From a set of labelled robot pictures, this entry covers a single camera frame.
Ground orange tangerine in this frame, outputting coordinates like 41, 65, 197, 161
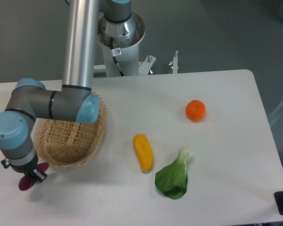
185, 100, 206, 122

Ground green bok choy leaf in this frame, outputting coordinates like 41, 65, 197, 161
155, 146, 192, 200

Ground woven wicker basket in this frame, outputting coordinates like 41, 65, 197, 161
33, 97, 107, 168

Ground yellow squash toy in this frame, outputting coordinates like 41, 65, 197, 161
133, 134, 154, 172

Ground white base frame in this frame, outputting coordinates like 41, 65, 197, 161
94, 50, 179, 78

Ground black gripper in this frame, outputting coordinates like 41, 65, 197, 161
0, 159, 48, 184

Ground purple sweet potato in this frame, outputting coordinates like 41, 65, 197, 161
18, 162, 49, 191

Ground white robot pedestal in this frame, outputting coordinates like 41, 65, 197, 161
97, 12, 145, 73

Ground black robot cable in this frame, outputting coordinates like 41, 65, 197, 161
109, 37, 126, 77

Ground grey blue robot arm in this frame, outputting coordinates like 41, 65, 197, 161
0, 0, 132, 185

